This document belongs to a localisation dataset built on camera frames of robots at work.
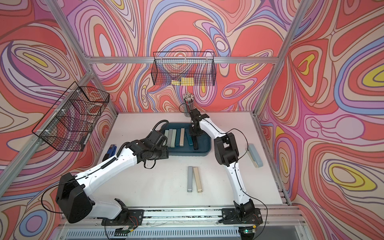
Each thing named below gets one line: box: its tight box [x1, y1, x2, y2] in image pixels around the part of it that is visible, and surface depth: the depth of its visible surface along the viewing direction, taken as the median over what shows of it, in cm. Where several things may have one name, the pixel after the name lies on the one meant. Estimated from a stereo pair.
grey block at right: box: [247, 143, 263, 168], surface depth 93 cm
